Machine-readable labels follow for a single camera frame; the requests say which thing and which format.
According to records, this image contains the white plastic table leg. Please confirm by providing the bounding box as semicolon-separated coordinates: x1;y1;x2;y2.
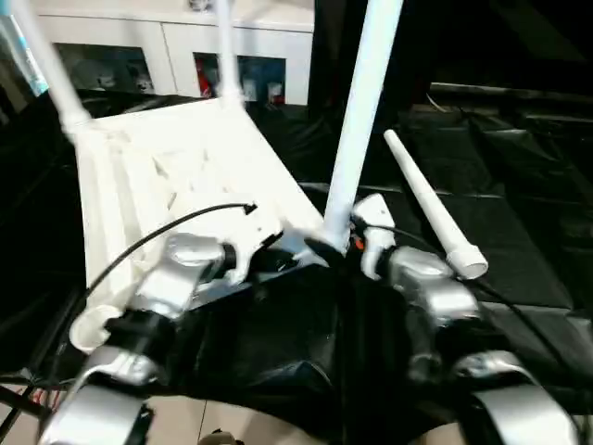
214;0;246;108
321;0;405;257
383;129;491;282
17;0;93;136

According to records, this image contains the white plastic table top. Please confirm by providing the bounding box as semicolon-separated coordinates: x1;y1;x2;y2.
69;95;347;357

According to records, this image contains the black plastic mat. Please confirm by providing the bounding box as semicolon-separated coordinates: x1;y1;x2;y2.
0;87;593;432

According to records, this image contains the dark grey robot foot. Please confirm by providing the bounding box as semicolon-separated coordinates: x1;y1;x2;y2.
197;428;243;445

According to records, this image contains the red packet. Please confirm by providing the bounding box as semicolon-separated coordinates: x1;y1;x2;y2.
197;58;215;97

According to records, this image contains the long black bar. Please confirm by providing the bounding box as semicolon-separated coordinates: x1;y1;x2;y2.
429;82;593;102

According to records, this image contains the white cabinet with glass doors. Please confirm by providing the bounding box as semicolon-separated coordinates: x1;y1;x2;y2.
35;0;317;107

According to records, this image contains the black metal floor stand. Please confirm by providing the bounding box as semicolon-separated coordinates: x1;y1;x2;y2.
0;369;53;421

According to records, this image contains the grey metal rack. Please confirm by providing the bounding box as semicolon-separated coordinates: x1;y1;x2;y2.
0;0;51;122

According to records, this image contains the thin red cable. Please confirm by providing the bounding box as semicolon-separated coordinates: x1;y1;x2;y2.
26;388;62;410

